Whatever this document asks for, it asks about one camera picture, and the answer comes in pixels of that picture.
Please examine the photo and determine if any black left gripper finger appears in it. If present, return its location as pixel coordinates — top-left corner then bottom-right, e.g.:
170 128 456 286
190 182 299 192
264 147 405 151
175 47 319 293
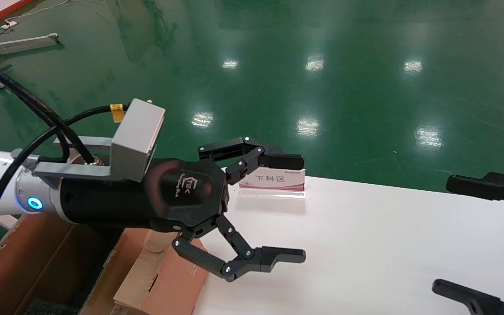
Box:
198 136 305 185
172 214 306 282

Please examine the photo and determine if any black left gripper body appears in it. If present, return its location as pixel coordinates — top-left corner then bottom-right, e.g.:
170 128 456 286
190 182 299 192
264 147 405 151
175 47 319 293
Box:
59 157 229 233

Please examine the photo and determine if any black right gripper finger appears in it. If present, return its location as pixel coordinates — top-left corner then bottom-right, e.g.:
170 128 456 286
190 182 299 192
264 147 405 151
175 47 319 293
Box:
446 171 504 219
431 279 504 315

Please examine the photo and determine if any small cardboard box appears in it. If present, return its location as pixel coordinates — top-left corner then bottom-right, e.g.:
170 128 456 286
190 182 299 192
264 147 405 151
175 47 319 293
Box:
113 227 211 315

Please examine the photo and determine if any large cardboard box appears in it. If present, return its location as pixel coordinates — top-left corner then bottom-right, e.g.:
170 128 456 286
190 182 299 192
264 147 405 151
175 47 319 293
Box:
0 213 147 315

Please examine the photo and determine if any acrylic table sign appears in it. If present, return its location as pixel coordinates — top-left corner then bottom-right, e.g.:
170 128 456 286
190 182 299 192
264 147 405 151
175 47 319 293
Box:
238 168 306 200

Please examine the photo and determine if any black foam padding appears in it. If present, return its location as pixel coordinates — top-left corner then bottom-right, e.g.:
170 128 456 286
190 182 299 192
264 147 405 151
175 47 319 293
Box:
24 297 80 315

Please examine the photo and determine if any long grey floor bar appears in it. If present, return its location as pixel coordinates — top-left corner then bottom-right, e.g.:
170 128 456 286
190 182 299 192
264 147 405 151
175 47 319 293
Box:
0 33 60 49

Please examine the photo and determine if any black cable with yellow tag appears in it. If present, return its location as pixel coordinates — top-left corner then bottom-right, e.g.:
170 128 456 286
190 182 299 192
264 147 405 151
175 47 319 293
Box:
0 103 126 252

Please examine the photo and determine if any black looped wrist cable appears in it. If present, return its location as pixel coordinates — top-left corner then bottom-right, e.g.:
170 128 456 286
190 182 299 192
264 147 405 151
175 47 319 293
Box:
0 61 97 166

